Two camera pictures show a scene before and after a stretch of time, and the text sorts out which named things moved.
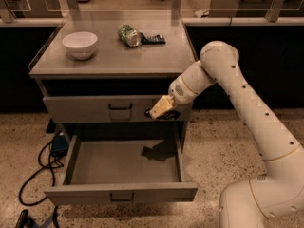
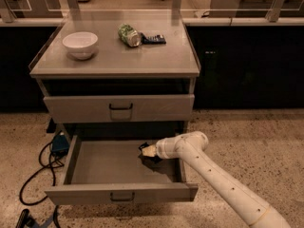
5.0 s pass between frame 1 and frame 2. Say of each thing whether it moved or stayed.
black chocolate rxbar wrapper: moved
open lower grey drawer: stayed
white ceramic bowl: stayed
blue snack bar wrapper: stayed
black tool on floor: stayed
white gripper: moved
